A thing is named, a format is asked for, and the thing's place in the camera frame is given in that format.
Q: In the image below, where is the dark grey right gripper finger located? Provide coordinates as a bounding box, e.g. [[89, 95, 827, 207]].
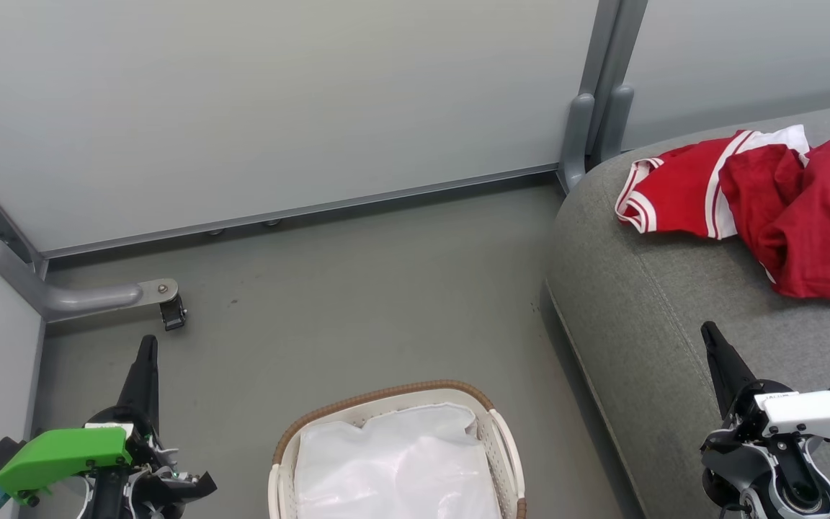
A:
[[700, 321, 757, 420]]

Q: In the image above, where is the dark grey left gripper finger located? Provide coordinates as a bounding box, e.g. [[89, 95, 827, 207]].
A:
[[115, 334, 161, 435]]

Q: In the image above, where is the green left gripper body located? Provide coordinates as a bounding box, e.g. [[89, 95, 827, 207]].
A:
[[0, 407, 218, 507]]

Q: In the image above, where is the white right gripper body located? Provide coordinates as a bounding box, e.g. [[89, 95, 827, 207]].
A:
[[700, 379, 830, 462]]

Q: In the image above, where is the red jersey with white stripes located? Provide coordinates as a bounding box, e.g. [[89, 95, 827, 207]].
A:
[[615, 125, 812, 241]]

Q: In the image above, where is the white basket with brown rim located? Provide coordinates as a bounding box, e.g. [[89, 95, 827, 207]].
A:
[[268, 380, 528, 519]]

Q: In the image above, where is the black caster wheel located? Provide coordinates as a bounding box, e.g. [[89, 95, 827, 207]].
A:
[[160, 294, 187, 332]]

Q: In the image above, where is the grey fabric sofa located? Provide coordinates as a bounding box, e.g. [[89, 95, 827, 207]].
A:
[[545, 99, 830, 519]]

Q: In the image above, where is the dark red garment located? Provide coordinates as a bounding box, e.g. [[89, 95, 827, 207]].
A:
[[719, 140, 830, 303]]

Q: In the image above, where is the white cloth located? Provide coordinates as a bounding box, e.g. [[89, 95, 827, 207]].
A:
[[294, 402, 502, 519]]

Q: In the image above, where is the grey partition foot bracket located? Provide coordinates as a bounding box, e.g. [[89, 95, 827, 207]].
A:
[[0, 240, 179, 322]]

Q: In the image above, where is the grey partition base rail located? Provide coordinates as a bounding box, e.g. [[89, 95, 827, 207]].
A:
[[39, 164, 561, 260]]

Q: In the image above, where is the grey partition post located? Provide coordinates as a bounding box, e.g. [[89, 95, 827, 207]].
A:
[[559, 0, 650, 192]]

